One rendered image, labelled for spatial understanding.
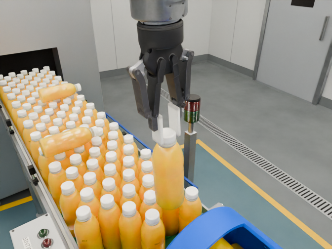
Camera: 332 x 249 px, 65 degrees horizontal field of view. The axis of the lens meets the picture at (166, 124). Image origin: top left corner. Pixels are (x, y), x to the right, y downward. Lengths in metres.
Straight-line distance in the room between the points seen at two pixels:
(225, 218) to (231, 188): 1.89
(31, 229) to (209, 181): 1.93
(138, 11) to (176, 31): 0.06
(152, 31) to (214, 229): 0.39
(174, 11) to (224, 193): 2.12
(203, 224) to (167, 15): 0.40
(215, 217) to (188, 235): 0.07
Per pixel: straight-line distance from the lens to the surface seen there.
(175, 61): 0.46
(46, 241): 0.75
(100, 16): 4.74
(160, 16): 0.40
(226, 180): 2.56
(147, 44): 0.43
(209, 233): 0.56
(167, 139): 0.53
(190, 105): 1.01
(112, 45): 4.87
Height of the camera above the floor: 1.68
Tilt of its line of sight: 30 degrees down
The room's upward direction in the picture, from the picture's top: straight up
